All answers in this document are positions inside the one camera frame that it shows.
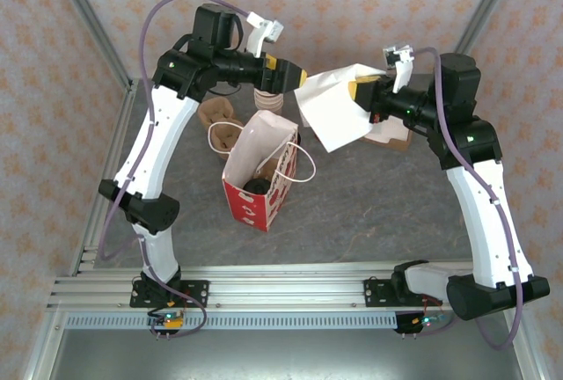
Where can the white paper napkin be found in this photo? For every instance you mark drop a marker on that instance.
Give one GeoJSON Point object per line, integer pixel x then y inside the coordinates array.
{"type": "Point", "coordinates": [330, 107]}
{"type": "Point", "coordinates": [389, 131]}

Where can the red and white paper bag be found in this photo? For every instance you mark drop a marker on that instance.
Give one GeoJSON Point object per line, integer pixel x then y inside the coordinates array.
{"type": "Point", "coordinates": [250, 151]}

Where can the black plastic cup lid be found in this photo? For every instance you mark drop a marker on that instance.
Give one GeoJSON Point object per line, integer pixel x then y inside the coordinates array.
{"type": "Point", "coordinates": [298, 137]}
{"type": "Point", "coordinates": [257, 187]}

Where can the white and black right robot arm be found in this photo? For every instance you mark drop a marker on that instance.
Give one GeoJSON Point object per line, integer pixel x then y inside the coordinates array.
{"type": "Point", "coordinates": [484, 230]}

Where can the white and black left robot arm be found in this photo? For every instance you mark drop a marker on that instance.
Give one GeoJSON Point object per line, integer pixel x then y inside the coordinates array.
{"type": "Point", "coordinates": [163, 133]}

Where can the white paper cup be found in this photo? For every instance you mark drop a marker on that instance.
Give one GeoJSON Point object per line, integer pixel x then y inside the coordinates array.
{"type": "Point", "coordinates": [264, 95]}
{"type": "Point", "coordinates": [268, 108]}
{"type": "Point", "coordinates": [268, 105]}
{"type": "Point", "coordinates": [268, 100]}

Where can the brown cardboard tray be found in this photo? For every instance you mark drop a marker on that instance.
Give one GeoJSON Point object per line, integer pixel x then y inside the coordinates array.
{"type": "Point", "coordinates": [396, 146]}

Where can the small yellow circuit board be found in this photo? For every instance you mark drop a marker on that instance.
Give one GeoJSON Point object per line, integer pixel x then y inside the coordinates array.
{"type": "Point", "coordinates": [172, 320]}

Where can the grey metal panel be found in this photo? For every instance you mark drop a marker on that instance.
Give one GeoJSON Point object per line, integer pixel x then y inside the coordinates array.
{"type": "Point", "coordinates": [286, 353]}

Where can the aluminium frame post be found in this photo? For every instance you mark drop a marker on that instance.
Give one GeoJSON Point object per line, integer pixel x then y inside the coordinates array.
{"type": "Point", "coordinates": [481, 15]}
{"type": "Point", "coordinates": [89, 15]}

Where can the aluminium side rail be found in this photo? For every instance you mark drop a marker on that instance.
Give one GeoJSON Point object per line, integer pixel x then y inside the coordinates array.
{"type": "Point", "coordinates": [115, 142]}

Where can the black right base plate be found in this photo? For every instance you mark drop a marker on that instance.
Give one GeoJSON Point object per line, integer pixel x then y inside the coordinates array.
{"type": "Point", "coordinates": [374, 294]}

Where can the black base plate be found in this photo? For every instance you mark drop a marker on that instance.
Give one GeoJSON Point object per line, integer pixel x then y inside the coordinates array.
{"type": "Point", "coordinates": [198, 294]}
{"type": "Point", "coordinates": [374, 294]}

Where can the aluminium mounting rail beam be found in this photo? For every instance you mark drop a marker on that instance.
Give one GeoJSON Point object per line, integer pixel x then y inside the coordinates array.
{"type": "Point", "coordinates": [286, 287]}

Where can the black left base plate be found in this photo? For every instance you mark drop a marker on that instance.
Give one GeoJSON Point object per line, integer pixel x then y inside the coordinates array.
{"type": "Point", "coordinates": [198, 294]}

